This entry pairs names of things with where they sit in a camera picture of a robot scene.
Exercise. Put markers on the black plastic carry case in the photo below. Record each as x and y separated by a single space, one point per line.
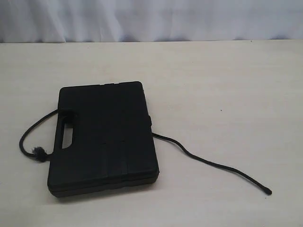
103 140

